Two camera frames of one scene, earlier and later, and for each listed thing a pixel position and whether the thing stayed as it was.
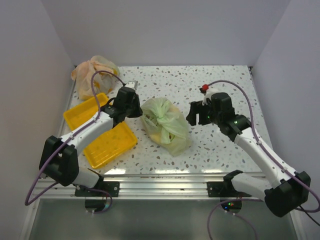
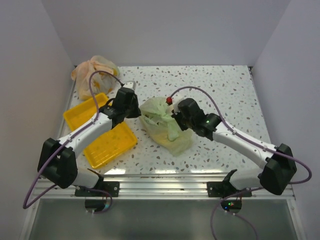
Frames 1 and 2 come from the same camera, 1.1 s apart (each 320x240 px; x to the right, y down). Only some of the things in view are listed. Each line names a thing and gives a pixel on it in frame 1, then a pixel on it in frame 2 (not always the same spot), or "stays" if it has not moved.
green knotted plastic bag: [166, 126] stays
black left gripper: [138, 112] stays
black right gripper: [197, 107] to [177, 116]
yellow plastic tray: [121, 139] stays
